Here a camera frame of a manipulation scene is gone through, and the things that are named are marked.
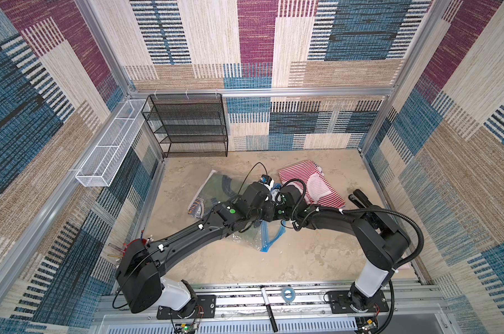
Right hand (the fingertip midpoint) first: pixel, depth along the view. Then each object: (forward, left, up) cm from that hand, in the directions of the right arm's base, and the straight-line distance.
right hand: (262, 213), depth 90 cm
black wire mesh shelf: (+45, +37, +13) cm, 59 cm away
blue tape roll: (-28, -10, -6) cm, 31 cm away
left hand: (-3, -4, +13) cm, 14 cm away
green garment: (+15, +20, -2) cm, 25 cm away
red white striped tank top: (+15, -28, -5) cm, 32 cm away
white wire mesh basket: (+3, +55, +28) cm, 61 cm away
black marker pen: (-34, -2, -6) cm, 35 cm away
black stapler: (+8, -45, -3) cm, 46 cm away
